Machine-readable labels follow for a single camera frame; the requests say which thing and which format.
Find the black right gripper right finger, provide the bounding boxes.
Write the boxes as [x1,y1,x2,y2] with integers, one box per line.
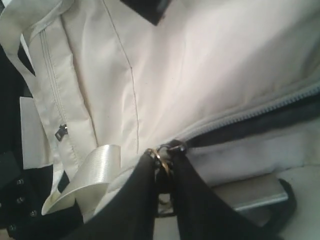
[173,147,280,240]

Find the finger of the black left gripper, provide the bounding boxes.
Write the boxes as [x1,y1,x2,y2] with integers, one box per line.
[121,0,172,26]

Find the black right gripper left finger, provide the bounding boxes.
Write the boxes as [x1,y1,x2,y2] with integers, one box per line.
[83,151,158,240]

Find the brass key ring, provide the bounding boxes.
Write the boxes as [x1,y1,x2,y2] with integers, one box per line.
[146,146,176,176]

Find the cream canvas duffel bag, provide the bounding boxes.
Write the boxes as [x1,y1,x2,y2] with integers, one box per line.
[0,0,320,223]

